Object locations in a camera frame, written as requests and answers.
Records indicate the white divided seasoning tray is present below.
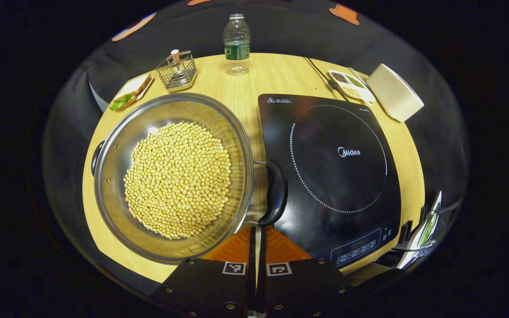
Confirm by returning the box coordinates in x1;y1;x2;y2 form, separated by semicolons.
328;69;376;105

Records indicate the metal wire basket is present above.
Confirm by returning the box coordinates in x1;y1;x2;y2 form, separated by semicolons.
156;49;198;93

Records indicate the black power cable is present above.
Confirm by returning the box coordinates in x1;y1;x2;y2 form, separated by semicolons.
304;56;348;102

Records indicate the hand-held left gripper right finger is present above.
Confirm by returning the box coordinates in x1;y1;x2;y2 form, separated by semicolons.
257;226;357;318

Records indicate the sandwich with lettuce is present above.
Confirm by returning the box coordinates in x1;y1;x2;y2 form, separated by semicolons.
109;76;152;111

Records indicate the stainless steel pot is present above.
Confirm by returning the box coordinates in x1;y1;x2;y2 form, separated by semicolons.
91;92;289;265

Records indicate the black induction cooktop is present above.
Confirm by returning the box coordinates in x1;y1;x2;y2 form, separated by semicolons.
257;93;402;269

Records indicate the white box-shaped device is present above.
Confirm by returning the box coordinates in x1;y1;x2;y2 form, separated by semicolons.
366;63;425;123

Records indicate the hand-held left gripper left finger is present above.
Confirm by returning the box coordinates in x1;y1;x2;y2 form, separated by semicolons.
148;226;257;318

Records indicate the clear plastic water bottle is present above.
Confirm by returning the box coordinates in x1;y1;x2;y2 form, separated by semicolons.
222;13;252;76

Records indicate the pile of soybeans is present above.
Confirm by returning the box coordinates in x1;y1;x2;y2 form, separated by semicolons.
123;121;232;240

